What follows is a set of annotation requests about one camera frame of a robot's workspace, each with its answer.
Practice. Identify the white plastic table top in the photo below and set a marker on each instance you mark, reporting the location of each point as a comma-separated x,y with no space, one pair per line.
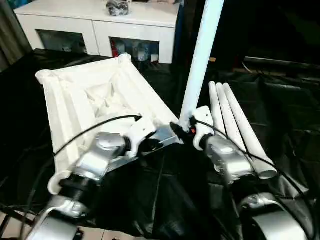
75,82

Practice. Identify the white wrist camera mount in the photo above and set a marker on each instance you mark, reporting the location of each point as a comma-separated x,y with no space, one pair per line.
203,117
141,128

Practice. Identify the white cabinet with glass doors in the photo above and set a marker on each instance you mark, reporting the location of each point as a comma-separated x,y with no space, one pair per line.
100,27

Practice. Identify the dark crumpled bag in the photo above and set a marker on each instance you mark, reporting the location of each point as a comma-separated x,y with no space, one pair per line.
118,7

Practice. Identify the black long bar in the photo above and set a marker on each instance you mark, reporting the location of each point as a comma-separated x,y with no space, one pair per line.
280,62

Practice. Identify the black case with yellow label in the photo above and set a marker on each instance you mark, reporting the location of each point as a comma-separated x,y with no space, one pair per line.
230,32

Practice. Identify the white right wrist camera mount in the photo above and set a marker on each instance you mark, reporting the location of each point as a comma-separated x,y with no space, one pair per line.
203,117

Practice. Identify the grey curtain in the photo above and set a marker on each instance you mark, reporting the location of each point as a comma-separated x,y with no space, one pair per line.
11,35

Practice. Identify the black plastic mat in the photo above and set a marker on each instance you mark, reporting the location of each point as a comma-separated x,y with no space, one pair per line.
162,200

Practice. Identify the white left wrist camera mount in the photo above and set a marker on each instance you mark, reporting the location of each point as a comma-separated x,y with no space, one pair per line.
141,128

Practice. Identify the blue upright panel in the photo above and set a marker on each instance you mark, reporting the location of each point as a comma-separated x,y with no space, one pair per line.
180,37

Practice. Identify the white plastic table leg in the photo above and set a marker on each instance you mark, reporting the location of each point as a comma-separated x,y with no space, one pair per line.
215,105
202,55
230,117
250,135

